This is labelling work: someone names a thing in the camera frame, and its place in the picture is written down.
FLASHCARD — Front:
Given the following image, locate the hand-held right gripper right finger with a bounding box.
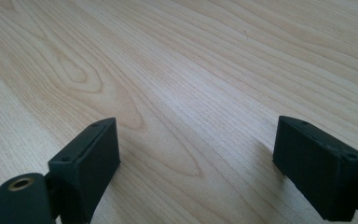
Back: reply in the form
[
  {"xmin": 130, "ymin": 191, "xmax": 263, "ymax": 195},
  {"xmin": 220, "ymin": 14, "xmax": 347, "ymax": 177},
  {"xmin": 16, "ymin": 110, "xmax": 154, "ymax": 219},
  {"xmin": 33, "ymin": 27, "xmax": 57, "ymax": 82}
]
[{"xmin": 272, "ymin": 116, "xmax": 358, "ymax": 222}]

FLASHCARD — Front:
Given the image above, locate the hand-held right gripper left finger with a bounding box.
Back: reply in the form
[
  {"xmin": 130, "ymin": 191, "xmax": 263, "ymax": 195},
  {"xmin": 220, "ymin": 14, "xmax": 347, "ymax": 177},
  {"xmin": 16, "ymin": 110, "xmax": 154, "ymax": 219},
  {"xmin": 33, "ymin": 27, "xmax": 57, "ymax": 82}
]
[{"xmin": 48, "ymin": 117, "xmax": 121, "ymax": 224}]

